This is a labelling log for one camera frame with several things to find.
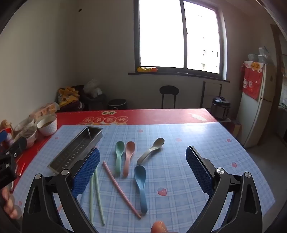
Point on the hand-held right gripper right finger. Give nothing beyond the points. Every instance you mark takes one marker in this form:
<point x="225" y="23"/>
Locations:
<point x="199" y="172"/>

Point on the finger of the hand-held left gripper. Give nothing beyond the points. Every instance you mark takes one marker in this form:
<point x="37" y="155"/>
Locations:
<point x="19" y="145"/>

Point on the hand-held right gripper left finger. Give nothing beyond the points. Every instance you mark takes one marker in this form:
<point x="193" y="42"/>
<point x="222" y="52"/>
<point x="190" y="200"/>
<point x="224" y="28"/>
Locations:
<point x="87" y="172"/>

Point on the stainless steel utensil tray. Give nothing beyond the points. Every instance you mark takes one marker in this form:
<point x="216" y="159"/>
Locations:
<point x="74" y="150"/>

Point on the pink chopstick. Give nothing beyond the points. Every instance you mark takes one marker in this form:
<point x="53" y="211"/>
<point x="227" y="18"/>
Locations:
<point x="118" y="186"/>

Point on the green spoon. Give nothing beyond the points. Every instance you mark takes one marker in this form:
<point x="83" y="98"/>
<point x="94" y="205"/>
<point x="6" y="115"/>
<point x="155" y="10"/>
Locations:
<point x="119" y="147"/>

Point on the pink spoon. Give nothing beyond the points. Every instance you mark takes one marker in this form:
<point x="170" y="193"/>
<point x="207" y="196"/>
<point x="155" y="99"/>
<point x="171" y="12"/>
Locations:
<point x="130" y="149"/>

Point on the beige spoon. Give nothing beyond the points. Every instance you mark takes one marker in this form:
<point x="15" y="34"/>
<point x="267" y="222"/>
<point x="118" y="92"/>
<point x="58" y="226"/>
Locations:
<point x="157" y="143"/>

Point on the blue spoon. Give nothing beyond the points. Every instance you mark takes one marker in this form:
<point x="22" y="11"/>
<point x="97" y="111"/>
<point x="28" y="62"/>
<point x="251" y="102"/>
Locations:
<point x="140" y="177"/>

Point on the person's left hand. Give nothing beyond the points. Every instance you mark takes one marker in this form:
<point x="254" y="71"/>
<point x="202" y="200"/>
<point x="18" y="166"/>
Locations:
<point x="10" y="203"/>

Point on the person's right hand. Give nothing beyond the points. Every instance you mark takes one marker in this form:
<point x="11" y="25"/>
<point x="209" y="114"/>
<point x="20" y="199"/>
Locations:
<point x="159" y="227"/>

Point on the clear glass bowl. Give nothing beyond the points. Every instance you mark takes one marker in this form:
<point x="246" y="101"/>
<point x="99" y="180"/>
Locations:
<point x="27" y="136"/>

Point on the white dimpled bowl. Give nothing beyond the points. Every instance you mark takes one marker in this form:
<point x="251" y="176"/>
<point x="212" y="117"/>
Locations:
<point x="48" y="128"/>

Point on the peach snack box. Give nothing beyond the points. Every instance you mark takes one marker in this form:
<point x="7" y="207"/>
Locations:
<point x="44" y="109"/>

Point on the dark rice cooker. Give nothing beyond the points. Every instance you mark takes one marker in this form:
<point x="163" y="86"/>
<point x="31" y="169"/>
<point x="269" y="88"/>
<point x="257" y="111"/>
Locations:
<point x="220" y="108"/>

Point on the yellow printed bag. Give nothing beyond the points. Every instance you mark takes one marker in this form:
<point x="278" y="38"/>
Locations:
<point x="67" y="95"/>

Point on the dark clothes pile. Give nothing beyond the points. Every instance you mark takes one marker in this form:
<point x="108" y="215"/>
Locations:
<point x="94" y="103"/>

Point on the red printed tablecloth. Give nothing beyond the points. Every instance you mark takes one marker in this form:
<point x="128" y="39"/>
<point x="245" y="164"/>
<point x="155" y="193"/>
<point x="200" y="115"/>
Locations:
<point x="157" y="115"/>

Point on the white refrigerator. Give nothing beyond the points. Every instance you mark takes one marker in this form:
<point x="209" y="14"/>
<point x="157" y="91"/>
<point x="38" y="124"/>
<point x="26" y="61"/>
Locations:
<point x="253" y="116"/>

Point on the white plastic bag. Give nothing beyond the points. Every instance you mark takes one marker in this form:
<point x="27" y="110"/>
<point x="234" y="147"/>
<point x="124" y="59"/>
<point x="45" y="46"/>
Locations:
<point x="92" y="86"/>

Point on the black round stool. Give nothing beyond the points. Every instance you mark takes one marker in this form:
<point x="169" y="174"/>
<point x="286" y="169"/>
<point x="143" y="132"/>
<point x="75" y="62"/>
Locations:
<point x="169" y="90"/>

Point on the red printed cloth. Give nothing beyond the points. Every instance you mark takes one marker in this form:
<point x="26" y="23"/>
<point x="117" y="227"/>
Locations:
<point x="251" y="83"/>

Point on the yellow snack packet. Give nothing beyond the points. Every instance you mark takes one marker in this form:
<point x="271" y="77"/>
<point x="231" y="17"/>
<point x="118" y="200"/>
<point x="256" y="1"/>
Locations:
<point x="145" y="69"/>

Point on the clear plastic container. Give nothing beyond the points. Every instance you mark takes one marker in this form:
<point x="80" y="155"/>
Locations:
<point x="254" y="57"/>

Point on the dark framed window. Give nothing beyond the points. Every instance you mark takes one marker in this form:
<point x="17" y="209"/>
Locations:
<point x="161" y="33"/>

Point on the metal chair frame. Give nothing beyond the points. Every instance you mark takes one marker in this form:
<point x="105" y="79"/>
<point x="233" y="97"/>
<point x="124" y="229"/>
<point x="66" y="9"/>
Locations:
<point x="203" y="94"/>

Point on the brown door frame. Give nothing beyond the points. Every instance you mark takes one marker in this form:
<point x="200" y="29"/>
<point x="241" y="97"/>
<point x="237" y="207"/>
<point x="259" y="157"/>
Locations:
<point x="274" y="44"/>

